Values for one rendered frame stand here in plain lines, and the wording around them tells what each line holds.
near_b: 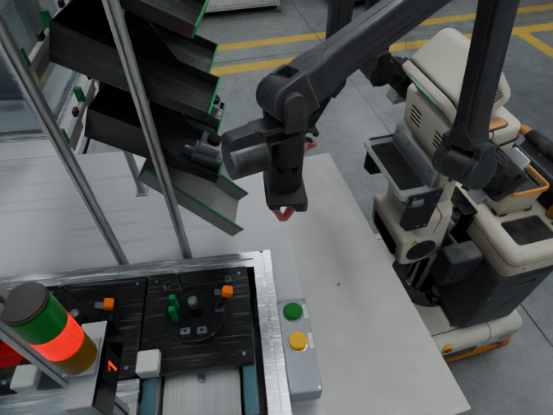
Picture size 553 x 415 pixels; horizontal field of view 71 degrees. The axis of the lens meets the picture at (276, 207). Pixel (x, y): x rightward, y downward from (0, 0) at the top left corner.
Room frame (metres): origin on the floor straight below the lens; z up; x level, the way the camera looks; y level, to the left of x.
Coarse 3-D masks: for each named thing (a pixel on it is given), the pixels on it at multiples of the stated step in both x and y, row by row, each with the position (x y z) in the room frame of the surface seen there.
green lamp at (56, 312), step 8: (48, 304) 0.20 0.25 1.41; (56, 304) 0.21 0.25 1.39; (48, 312) 0.19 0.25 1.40; (56, 312) 0.20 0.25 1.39; (64, 312) 0.21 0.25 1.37; (32, 320) 0.18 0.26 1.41; (40, 320) 0.18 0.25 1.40; (48, 320) 0.19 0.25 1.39; (56, 320) 0.19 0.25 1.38; (64, 320) 0.20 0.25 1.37; (16, 328) 0.17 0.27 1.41; (24, 328) 0.17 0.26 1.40; (32, 328) 0.18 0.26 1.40; (40, 328) 0.18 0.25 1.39; (48, 328) 0.18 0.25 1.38; (56, 328) 0.19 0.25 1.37; (24, 336) 0.17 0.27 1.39; (32, 336) 0.17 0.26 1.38; (40, 336) 0.18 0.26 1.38; (48, 336) 0.18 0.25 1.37; (56, 336) 0.18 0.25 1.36; (32, 344) 0.17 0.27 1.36; (40, 344) 0.17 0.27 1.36
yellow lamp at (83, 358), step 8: (88, 336) 0.21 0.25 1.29; (88, 344) 0.20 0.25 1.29; (80, 352) 0.19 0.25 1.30; (88, 352) 0.19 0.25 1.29; (96, 352) 0.20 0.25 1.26; (64, 360) 0.17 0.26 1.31; (72, 360) 0.18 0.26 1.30; (80, 360) 0.18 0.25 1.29; (88, 360) 0.19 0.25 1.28; (64, 368) 0.17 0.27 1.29; (72, 368) 0.17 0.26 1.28; (80, 368) 0.18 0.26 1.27
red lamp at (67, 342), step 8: (72, 320) 0.21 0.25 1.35; (64, 328) 0.19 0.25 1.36; (72, 328) 0.20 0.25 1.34; (80, 328) 0.21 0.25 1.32; (64, 336) 0.19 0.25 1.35; (72, 336) 0.19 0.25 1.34; (80, 336) 0.20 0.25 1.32; (48, 344) 0.17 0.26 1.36; (56, 344) 0.18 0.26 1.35; (64, 344) 0.18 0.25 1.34; (72, 344) 0.19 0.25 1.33; (80, 344) 0.19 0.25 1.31; (40, 352) 0.17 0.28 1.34; (48, 352) 0.17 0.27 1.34; (56, 352) 0.17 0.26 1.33; (64, 352) 0.18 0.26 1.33; (72, 352) 0.18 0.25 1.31; (56, 360) 0.17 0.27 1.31
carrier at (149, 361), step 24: (192, 288) 0.46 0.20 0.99; (216, 288) 0.47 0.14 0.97; (240, 288) 0.47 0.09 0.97; (168, 312) 0.40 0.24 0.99; (192, 312) 0.39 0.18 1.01; (216, 312) 0.39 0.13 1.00; (240, 312) 0.41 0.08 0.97; (144, 336) 0.35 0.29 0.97; (168, 336) 0.35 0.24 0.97; (192, 336) 0.34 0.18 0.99; (216, 336) 0.35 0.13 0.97; (240, 336) 0.35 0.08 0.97; (144, 360) 0.29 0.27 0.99; (168, 360) 0.30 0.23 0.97; (192, 360) 0.30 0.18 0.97; (216, 360) 0.30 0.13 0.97; (240, 360) 0.30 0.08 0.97
